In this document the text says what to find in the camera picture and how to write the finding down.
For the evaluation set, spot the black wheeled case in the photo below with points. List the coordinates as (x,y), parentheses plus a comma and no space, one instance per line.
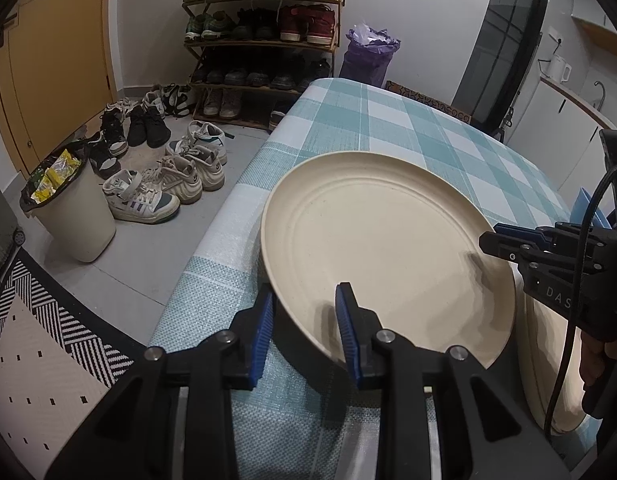
(1,255)

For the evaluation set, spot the purple plastic bag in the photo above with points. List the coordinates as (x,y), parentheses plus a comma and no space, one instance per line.
(363,65)

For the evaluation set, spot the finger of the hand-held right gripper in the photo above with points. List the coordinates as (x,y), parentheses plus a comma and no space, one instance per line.
(508,250)
(518,231)

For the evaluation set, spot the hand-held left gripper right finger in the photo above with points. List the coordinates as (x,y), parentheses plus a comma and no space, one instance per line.
(347,330)

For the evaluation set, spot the yellow wooden door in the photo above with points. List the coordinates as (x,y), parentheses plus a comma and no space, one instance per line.
(53,85)

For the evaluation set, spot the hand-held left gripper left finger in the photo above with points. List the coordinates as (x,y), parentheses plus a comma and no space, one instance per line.
(262,340)

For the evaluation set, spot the cream trash bin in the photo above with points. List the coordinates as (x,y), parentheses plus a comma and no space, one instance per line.
(73,230)

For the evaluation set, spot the teal checked tablecloth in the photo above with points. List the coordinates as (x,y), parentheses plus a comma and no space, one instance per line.
(413,125)

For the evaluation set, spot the blue bowl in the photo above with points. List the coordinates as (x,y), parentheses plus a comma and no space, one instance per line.
(583,207)

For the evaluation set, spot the group of sneakers on floor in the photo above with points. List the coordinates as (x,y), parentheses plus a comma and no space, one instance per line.
(143,200)

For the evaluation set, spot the metal faucet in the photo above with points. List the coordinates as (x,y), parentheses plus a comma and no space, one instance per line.
(602,97)

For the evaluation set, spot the cream plate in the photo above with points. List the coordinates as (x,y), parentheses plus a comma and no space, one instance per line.
(538,360)
(388,240)

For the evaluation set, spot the patterned flat cardboard box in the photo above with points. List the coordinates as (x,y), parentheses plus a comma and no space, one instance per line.
(428,100)

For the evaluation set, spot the black glass door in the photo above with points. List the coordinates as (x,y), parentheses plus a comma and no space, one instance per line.
(503,35)

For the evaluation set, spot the person's right hand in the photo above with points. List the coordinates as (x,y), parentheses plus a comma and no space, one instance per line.
(590,365)

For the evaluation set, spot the white electric kettle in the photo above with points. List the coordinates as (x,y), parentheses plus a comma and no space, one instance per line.
(557,67)

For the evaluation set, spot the white kitchen base cabinets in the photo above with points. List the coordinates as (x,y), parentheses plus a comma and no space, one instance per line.
(553,130)

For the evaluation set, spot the black and white rug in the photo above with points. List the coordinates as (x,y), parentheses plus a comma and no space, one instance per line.
(38,360)

